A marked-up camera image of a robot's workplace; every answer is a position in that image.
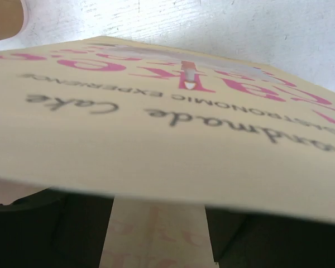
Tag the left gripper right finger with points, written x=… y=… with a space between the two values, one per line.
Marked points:
x=240 y=239

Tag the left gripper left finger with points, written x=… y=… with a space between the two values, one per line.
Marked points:
x=52 y=228

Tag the pink cream paper gift bag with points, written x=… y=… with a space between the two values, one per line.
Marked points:
x=165 y=133

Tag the stack of brown paper cups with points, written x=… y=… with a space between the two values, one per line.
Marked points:
x=13 y=18

